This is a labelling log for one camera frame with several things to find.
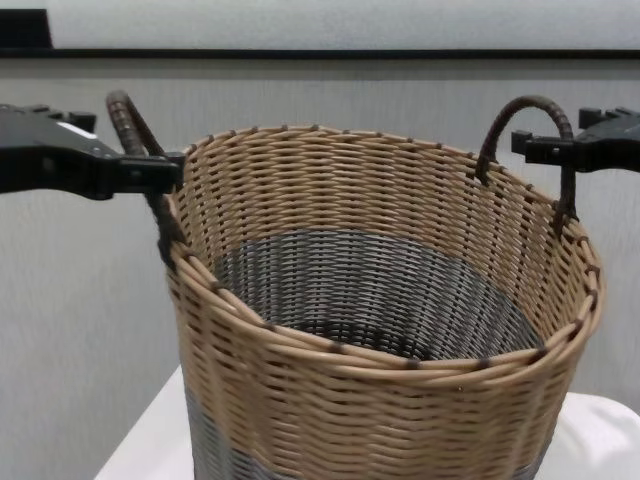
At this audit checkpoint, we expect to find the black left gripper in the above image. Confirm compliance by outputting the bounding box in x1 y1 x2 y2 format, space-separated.
0 103 186 201

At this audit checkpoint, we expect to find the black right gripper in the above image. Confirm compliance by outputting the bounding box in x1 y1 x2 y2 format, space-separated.
512 105 640 174

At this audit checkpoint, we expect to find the tan grey woven laundry basket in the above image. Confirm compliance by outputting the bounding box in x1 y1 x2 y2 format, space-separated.
105 90 607 480

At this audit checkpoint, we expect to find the white rounded table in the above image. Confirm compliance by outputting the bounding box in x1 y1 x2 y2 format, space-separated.
97 369 640 480

